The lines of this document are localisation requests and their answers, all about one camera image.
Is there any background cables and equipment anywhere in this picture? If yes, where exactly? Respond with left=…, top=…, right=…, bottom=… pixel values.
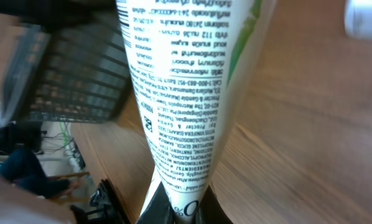
left=0, top=121, right=87, bottom=175

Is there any white barcode scanner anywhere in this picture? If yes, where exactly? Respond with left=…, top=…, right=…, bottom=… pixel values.
left=344, top=0, right=372, bottom=40

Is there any person in blue clothes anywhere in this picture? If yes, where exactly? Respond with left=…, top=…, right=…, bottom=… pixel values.
left=0, top=147, right=82, bottom=198

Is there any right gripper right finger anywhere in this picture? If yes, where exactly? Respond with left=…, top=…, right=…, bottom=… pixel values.
left=195, top=185, right=233, bottom=224

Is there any white tube gold cap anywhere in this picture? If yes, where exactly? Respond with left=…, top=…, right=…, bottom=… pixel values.
left=116, top=0, right=276, bottom=223

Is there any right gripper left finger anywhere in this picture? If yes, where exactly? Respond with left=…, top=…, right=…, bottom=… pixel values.
left=136, top=183, right=175, bottom=224

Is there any grey plastic shopping basket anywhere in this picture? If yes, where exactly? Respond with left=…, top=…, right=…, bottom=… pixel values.
left=0, top=19, right=132, bottom=126

